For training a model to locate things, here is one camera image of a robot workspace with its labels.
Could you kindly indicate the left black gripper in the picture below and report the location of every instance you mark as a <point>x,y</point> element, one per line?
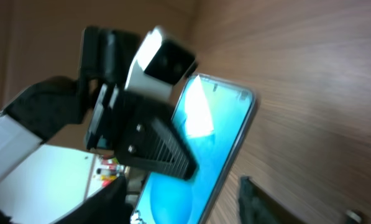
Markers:
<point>140,132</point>

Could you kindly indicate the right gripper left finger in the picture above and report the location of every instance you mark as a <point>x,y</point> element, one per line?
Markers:
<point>105,207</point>

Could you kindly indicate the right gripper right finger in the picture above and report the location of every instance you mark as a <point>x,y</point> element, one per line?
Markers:
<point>257,207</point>

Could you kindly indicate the turquoise screen smartphone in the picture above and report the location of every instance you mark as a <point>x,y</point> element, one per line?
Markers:
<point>213,115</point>

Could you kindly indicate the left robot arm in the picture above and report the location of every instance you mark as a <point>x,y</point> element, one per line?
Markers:
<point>39,112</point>

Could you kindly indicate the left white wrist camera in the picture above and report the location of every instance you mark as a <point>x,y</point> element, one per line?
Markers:
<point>160,62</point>

